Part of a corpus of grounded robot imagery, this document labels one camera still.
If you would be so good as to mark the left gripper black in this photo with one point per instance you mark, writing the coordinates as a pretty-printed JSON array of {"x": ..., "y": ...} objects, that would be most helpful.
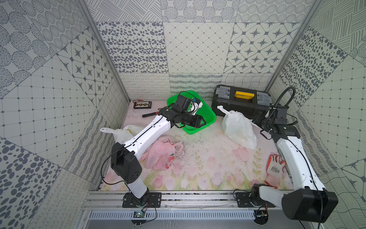
[{"x": 193, "y": 120}]

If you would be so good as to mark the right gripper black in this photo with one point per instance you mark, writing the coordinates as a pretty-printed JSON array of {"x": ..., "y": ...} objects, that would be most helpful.
[{"x": 258, "y": 118}]

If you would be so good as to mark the pink plastic bag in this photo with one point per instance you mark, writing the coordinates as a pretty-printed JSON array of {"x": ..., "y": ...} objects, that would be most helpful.
[{"x": 161, "y": 154}]

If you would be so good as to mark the lemon print plastic bag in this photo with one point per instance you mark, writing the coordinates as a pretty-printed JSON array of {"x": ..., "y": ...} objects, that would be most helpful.
[{"x": 123, "y": 135}]

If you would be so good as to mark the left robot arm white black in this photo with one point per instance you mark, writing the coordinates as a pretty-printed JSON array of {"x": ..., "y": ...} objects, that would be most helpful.
[{"x": 125, "y": 156}]

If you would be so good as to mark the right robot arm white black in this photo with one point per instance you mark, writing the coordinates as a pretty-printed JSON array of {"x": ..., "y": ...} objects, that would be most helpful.
[{"x": 292, "y": 184}]

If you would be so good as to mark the green plastic basket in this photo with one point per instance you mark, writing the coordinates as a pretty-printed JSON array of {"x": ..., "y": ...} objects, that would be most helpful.
[{"x": 205, "y": 111}]

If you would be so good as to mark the red pipe wrench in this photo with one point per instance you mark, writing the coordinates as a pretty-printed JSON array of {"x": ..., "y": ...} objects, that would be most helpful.
[{"x": 150, "y": 114}]

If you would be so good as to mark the black screw bit case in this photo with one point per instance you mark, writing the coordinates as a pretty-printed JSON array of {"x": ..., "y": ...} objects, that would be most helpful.
[{"x": 142, "y": 104}]

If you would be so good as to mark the red white work glove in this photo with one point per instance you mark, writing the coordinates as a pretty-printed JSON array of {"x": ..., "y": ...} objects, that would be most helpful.
[{"x": 275, "y": 170}]

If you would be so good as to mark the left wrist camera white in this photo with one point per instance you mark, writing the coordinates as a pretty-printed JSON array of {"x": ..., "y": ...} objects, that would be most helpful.
[{"x": 196, "y": 104}]

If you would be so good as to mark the black toolbox yellow handle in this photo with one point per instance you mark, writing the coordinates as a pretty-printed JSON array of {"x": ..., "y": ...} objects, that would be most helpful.
[{"x": 248, "y": 102}]

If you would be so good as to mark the aluminium front rail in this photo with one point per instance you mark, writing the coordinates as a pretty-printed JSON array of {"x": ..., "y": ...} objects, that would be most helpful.
[{"x": 171, "y": 200}]

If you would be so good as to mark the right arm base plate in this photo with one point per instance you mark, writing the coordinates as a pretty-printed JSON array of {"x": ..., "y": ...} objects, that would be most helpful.
[{"x": 245, "y": 200}]

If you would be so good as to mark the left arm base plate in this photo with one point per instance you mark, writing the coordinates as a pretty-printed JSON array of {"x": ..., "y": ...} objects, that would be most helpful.
[{"x": 149, "y": 199}]

